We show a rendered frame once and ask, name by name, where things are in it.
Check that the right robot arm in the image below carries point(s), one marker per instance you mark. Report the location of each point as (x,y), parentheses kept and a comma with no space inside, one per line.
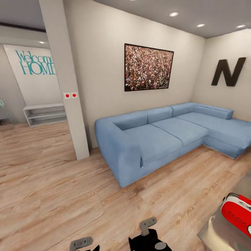
(147,240)

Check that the coffee table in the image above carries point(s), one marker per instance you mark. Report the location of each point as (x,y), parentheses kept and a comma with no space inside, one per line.
(218,234)

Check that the picture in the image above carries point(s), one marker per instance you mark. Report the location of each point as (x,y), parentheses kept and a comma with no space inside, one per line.
(146,68)

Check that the radio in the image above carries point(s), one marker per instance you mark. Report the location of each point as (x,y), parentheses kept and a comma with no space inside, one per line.
(237,210)

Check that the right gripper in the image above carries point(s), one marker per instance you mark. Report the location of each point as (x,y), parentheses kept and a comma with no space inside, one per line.
(139,243)

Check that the sofa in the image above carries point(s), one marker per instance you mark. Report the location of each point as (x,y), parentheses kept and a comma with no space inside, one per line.
(136,144)

